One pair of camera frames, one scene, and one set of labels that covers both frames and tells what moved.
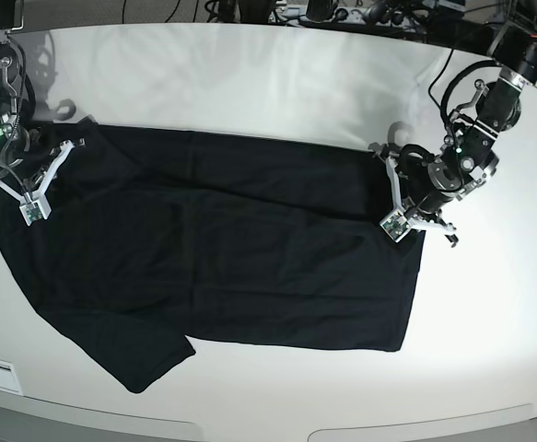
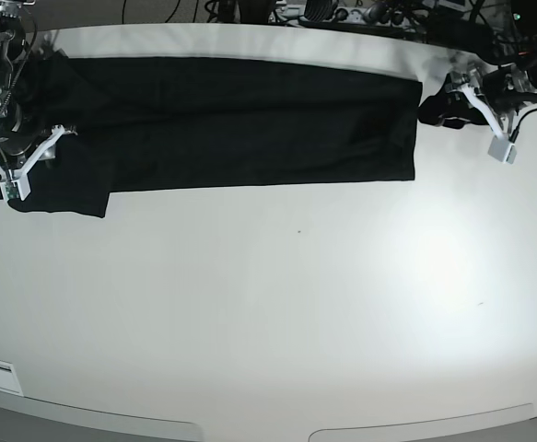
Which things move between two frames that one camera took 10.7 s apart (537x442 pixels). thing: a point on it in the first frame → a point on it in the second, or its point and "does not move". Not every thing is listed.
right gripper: [425, 185] → [505, 89]
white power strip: [356, 15] does not move
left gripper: [25, 157] does not move
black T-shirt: [157, 237] → [155, 123]
